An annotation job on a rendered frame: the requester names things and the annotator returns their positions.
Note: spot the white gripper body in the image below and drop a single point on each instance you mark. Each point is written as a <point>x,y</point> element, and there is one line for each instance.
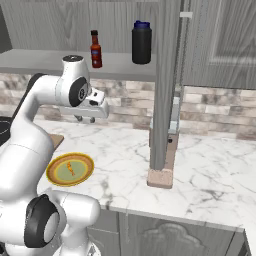
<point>90,111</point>

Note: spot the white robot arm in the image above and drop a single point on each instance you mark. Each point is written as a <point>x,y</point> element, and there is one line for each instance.
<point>23,156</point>

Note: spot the brown wooden cutting board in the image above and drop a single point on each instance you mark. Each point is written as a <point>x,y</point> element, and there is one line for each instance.
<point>57,140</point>

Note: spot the orange shrimp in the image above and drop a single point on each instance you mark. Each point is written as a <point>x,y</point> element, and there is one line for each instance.
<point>70,168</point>

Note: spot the yellow and green plate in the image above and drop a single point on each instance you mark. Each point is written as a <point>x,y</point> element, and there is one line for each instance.
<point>60,173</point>

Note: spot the red condiment bottle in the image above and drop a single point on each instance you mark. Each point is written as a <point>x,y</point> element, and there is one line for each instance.
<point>96,53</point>

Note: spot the grey open cabinet door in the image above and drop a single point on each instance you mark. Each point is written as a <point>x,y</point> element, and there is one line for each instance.
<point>163,83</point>

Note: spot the black bottle with blue lid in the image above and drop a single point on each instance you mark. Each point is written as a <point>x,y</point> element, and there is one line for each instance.
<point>141,43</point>

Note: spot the grey base cabinet door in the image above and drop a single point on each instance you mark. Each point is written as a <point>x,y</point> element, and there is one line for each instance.
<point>176,236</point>

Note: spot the grey closed cabinet door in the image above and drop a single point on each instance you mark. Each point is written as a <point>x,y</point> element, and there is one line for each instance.
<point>220,43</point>

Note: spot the brown wooden knife block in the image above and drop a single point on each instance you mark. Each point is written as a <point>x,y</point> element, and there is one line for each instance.
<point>161,178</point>

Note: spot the grey open wall cabinet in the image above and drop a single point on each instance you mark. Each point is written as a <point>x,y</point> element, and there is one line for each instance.
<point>50,63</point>

